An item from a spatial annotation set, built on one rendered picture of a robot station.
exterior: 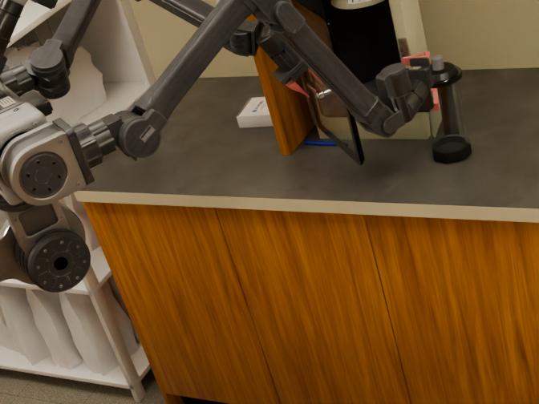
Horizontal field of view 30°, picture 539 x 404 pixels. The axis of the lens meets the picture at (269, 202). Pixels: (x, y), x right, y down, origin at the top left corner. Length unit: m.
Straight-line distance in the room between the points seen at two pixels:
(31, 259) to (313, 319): 0.95
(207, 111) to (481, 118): 0.91
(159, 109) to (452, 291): 1.00
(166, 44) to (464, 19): 1.06
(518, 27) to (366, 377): 1.08
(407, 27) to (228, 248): 0.80
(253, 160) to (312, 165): 0.19
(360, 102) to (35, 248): 0.77
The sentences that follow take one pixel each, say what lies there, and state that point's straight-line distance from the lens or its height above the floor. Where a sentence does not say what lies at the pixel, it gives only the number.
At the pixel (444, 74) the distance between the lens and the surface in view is 2.47.
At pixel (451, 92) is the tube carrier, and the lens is 2.49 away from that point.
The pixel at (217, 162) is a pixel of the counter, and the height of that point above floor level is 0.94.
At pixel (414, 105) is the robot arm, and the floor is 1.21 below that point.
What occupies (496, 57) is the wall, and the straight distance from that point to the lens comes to 3.02.
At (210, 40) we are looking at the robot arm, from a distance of 2.00.
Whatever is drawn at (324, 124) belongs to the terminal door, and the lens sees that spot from 2.71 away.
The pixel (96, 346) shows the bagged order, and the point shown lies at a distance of 3.60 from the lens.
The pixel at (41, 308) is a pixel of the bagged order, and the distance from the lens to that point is 3.64.
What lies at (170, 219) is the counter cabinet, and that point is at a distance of 2.89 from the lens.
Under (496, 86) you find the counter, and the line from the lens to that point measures 2.90.
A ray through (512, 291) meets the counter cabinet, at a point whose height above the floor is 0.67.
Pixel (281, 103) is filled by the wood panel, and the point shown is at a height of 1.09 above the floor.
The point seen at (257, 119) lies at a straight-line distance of 2.98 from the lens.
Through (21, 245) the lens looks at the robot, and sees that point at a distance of 2.27.
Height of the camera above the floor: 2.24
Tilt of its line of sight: 30 degrees down
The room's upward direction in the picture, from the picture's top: 17 degrees counter-clockwise
